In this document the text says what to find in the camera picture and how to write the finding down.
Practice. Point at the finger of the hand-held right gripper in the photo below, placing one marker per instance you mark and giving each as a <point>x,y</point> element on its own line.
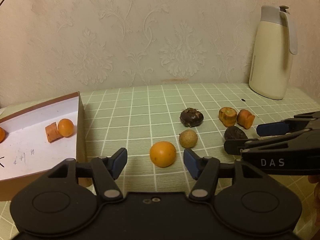
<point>271,128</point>
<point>237,147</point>

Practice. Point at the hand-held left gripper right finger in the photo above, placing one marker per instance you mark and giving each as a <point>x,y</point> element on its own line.
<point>190,162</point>

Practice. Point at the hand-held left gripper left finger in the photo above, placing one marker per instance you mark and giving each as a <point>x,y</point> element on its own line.
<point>120,160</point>

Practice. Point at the dark chestnut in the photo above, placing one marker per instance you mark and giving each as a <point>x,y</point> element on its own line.
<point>191,117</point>
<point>235,133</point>

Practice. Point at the longan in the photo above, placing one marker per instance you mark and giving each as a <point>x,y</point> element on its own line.
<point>188,138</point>

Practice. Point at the orange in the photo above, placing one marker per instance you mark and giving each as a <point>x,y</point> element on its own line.
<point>1,135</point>
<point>162,154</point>
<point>65,127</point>

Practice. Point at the brown-ended carrot piece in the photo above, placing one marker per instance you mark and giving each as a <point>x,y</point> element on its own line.
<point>227,116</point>

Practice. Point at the white cardboard box tray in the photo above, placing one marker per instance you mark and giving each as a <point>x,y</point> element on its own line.
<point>30,140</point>

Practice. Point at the person's right hand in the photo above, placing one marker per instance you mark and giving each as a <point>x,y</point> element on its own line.
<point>316,181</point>

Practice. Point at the green checked tablecloth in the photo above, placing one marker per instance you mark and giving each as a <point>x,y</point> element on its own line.
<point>140,110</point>

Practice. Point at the cream thermos jug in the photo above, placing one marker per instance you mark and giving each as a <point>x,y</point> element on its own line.
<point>270,62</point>

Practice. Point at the black hex key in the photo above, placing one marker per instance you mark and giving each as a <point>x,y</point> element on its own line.
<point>1,161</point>

